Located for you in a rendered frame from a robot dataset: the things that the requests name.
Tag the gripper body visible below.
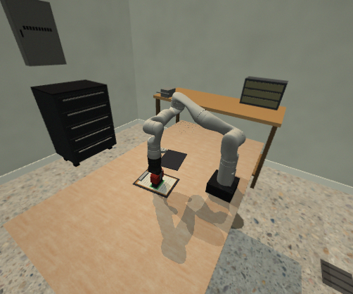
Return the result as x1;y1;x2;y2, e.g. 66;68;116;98
147;147;167;175

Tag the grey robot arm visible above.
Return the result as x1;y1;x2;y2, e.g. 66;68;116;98
143;92;246;186

